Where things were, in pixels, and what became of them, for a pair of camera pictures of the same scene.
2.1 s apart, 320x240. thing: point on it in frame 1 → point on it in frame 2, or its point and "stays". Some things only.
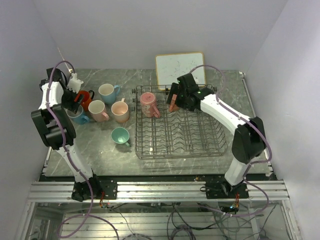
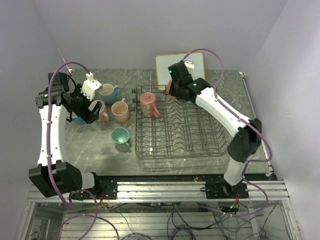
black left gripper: [72, 105] → [88, 115]
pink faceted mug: [96, 109] stays
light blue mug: [108, 93] stays
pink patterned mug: [148, 105] stays
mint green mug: [120, 135] stays
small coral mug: [173, 107] → [168, 87]
